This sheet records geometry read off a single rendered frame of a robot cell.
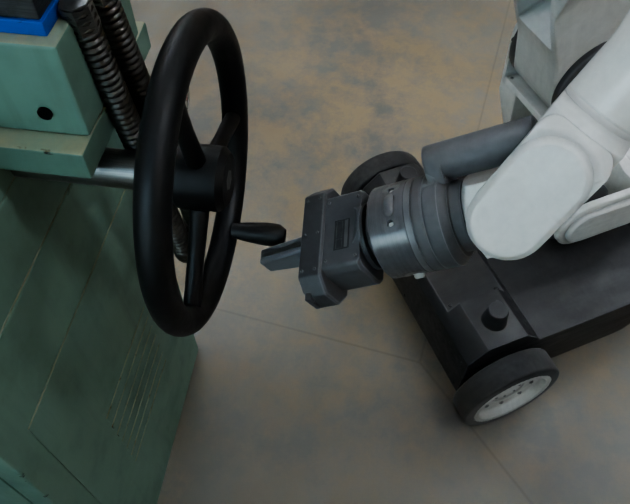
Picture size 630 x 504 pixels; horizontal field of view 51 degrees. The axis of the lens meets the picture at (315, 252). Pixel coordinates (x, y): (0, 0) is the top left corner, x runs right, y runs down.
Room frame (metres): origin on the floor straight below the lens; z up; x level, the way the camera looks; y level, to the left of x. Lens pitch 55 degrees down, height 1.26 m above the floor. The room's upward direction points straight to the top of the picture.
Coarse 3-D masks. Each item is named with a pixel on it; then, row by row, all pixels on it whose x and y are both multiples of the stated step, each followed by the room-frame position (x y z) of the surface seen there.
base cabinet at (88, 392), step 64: (128, 192) 0.58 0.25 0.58; (64, 256) 0.42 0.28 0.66; (128, 256) 0.53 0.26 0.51; (64, 320) 0.37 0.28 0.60; (128, 320) 0.47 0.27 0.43; (0, 384) 0.26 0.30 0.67; (64, 384) 0.32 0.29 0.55; (128, 384) 0.41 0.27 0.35; (0, 448) 0.22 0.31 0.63; (64, 448) 0.26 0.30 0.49; (128, 448) 0.34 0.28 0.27
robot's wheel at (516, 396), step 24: (504, 360) 0.52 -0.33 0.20; (528, 360) 0.52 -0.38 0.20; (552, 360) 0.54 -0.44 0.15; (480, 384) 0.49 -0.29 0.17; (504, 384) 0.48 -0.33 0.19; (528, 384) 0.52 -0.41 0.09; (552, 384) 0.52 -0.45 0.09; (456, 408) 0.48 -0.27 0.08; (480, 408) 0.46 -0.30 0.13; (504, 408) 0.50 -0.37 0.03
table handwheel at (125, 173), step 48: (192, 48) 0.41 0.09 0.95; (240, 96) 0.52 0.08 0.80; (144, 144) 0.33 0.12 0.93; (192, 144) 0.38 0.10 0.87; (240, 144) 0.50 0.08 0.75; (144, 192) 0.30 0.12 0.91; (192, 192) 0.38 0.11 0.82; (240, 192) 0.47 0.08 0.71; (144, 240) 0.28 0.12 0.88; (192, 240) 0.36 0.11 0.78; (144, 288) 0.27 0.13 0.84; (192, 288) 0.32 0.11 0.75
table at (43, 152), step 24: (144, 24) 0.55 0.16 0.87; (144, 48) 0.53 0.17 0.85; (0, 144) 0.39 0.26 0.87; (24, 144) 0.39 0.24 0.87; (48, 144) 0.39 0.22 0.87; (72, 144) 0.39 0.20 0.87; (96, 144) 0.40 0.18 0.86; (0, 168) 0.38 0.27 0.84; (24, 168) 0.38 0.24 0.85; (48, 168) 0.38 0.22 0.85; (72, 168) 0.37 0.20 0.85
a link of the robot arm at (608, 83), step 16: (624, 32) 0.40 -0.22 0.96; (608, 48) 0.40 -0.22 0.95; (624, 48) 0.39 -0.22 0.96; (592, 64) 0.40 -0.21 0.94; (608, 64) 0.39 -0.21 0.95; (624, 64) 0.38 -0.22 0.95; (576, 80) 0.40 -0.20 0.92; (592, 80) 0.39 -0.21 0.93; (608, 80) 0.38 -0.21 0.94; (624, 80) 0.37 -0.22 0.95; (592, 96) 0.38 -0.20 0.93; (608, 96) 0.37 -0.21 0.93; (624, 96) 0.37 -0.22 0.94; (608, 112) 0.36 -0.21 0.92; (624, 112) 0.36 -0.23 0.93; (624, 128) 0.36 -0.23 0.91
